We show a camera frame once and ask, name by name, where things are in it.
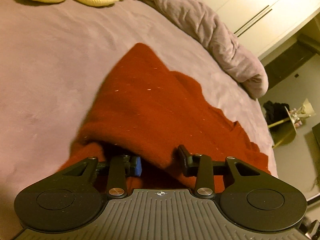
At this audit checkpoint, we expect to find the black cloth on table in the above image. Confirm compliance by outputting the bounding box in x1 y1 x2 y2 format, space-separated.
263 101 290 125

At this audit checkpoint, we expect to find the white wardrobe with handles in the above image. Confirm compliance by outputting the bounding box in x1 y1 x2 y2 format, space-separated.
203 0 319 59

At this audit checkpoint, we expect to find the red knit cardigan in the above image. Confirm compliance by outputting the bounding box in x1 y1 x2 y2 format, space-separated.
65 43 268 189

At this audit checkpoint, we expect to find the dark wooden door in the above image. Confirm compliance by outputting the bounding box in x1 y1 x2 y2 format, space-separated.
265 42 315 90

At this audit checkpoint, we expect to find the purple bed sheet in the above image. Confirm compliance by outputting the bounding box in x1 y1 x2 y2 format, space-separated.
1 0 277 239

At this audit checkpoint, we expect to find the purple crumpled duvet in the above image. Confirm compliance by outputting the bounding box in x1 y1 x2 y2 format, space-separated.
141 0 268 99

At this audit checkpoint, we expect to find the wrapped flower bouquet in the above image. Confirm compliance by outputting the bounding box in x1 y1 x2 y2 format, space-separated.
290 99 316 128

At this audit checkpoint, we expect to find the yellow legged side table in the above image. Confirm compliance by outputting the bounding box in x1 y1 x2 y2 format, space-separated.
268 107 297 149

